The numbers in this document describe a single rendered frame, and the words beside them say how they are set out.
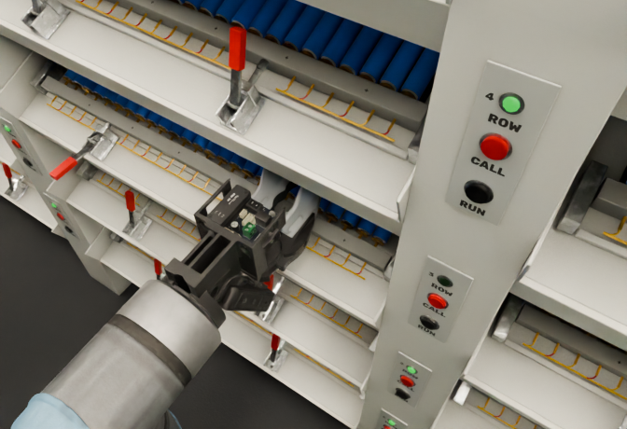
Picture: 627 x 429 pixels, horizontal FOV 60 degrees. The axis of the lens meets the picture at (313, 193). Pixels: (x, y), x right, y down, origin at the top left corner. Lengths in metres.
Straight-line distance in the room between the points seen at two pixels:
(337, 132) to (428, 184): 0.12
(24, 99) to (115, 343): 0.50
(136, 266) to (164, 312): 0.66
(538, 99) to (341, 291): 0.37
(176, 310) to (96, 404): 0.09
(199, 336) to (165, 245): 0.43
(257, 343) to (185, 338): 0.54
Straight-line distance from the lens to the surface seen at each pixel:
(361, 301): 0.61
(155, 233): 0.93
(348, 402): 0.97
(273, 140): 0.49
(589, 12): 0.29
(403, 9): 0.33
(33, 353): 1.31
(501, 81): 0.32
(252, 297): 0.58
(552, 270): 0.44
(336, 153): 0.47
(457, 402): 0.76
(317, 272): 0.63
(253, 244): 0.50
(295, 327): 0.81
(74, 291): 1.35
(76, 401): 0.48
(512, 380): 0.61
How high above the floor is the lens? 1.09
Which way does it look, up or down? 51 degrees down
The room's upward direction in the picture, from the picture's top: straight up
